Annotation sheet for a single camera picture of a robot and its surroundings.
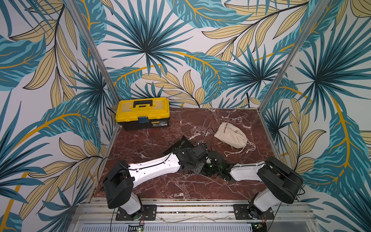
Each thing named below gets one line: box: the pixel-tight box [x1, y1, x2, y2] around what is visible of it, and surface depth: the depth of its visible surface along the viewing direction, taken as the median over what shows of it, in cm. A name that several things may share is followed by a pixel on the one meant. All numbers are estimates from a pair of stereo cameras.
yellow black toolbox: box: [115, 97, 171, 131], surface depth 99 cm
